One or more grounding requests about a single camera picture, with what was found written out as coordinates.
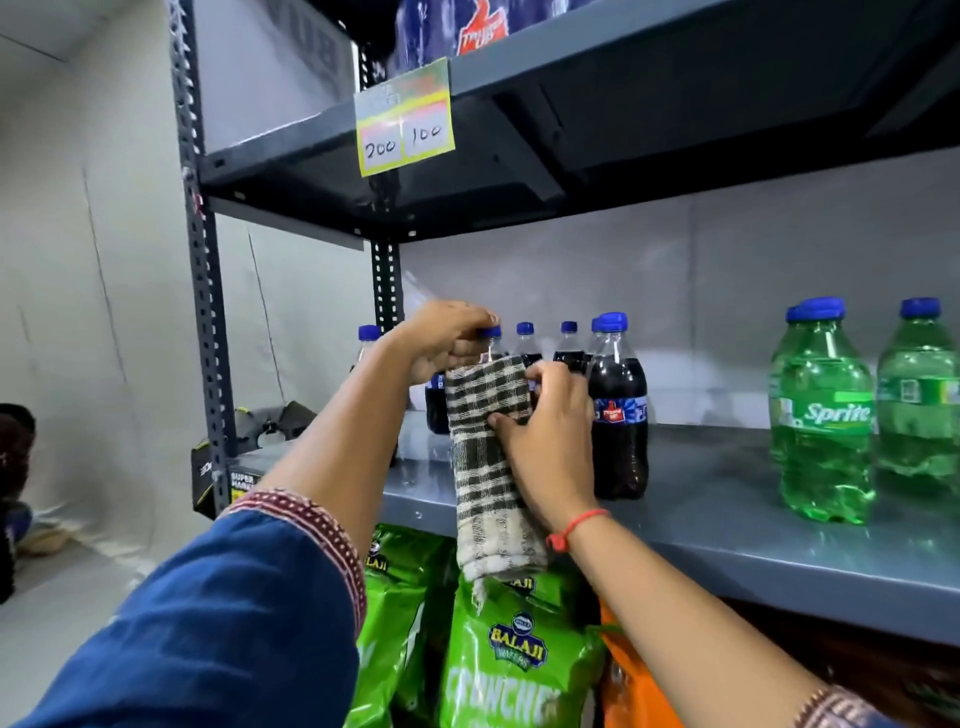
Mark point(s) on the shrink-wrapped pack of bottles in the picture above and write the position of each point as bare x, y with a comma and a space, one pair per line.
480, 26

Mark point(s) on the checked dish cloth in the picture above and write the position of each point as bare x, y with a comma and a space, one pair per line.
491, 465

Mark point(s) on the person's right forearm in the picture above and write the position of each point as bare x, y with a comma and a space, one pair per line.
675, 630

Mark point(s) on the person's right thumb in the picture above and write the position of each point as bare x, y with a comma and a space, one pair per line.
506, 427

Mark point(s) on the yellow black shelf label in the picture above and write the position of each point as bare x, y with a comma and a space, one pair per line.
241, 484

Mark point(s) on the embroidered right sleeve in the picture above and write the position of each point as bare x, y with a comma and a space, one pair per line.
844, 711

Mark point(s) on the blue-capped cola bottle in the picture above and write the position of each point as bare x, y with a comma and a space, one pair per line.
492, 334

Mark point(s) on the person's left forearm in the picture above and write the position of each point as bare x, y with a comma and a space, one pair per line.
345, 442

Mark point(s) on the person's left hand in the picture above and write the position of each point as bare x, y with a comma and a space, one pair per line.
435, 334

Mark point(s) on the green snack packet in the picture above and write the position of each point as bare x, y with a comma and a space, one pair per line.
517, 660
397, 615

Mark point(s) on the person's left fingers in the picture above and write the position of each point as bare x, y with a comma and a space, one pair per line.
474, 321

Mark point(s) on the blue embroidered left sleeve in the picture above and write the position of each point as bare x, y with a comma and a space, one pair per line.
225, 622

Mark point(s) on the orange snack packet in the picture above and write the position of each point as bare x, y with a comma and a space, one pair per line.
634, 690

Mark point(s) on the black cardboard box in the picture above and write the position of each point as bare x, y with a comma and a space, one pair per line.
262, 431

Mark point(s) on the yellow green price tag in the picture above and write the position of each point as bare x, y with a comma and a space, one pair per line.
405, 120

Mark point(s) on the grey metal shelving unit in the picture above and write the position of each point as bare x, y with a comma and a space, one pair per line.
750, 525

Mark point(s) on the person's right hand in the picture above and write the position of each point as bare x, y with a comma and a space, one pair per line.
551, 450

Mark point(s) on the green soda bottle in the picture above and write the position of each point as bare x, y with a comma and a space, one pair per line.
825, 442
919, 412
778, 375

